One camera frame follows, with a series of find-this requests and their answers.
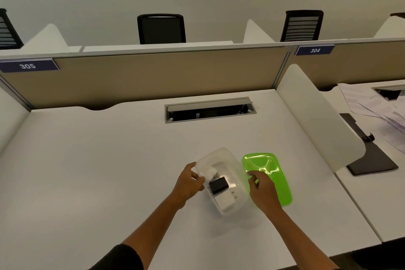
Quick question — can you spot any clear plastic container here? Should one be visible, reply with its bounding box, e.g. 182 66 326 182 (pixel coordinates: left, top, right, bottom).
194 148 254 216

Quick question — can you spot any black mesh office chair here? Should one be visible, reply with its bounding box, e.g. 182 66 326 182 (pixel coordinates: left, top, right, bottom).
137 14 187 45

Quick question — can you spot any person's left hand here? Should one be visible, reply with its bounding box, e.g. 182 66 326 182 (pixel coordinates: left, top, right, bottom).
169 162 206 210

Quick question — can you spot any printed white paper sheet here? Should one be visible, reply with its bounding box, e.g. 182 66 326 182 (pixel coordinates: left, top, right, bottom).
381 95 405 136
376 120 405 155
337 83 394 119

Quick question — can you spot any black sleeve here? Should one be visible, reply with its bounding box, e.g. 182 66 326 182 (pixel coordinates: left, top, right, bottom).
89 243 145 270

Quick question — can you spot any person's right forearm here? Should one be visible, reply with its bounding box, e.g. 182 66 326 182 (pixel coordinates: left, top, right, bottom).
268 207 340 270

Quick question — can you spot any small white charger plug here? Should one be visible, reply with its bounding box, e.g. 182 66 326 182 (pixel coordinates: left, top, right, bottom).
202 167 219 182

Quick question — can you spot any grey desk cable tray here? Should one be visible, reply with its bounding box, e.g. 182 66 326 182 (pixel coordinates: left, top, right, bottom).
164 97 257 124

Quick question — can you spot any white curved desk divider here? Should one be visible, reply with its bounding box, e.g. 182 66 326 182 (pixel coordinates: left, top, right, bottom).
373 16 405 39
242 19 276 44
0 87 31 156
276 64 366 173
23 24 72 54

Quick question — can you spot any green plastic lid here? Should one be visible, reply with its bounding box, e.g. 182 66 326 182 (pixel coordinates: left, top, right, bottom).
242 153 293 207

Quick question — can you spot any large white charger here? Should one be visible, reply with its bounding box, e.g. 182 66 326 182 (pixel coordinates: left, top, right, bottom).
215 190 247 214

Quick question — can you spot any black charger plug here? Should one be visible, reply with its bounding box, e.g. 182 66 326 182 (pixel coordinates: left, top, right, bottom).
208 177 230 196

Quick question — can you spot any blue partition label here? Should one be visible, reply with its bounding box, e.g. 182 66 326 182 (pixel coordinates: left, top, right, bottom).
294 45 335 56
0 59 60 73

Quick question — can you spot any person's left forearm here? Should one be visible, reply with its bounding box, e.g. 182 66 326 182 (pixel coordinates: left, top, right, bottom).
122 195 188 270

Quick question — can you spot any black slatted office chair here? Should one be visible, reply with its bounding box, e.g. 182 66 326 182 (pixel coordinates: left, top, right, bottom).
0 8 24 50
280 10 324 42

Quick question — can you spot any short beige partition panel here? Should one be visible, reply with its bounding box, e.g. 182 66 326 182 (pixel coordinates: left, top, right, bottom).
275 38 405 91

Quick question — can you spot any person's right hand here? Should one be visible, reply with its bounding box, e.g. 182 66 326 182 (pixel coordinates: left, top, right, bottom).
247 170 284 215

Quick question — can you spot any long beige partition panel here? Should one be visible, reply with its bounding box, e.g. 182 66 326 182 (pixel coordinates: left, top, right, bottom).
0 46 290 111

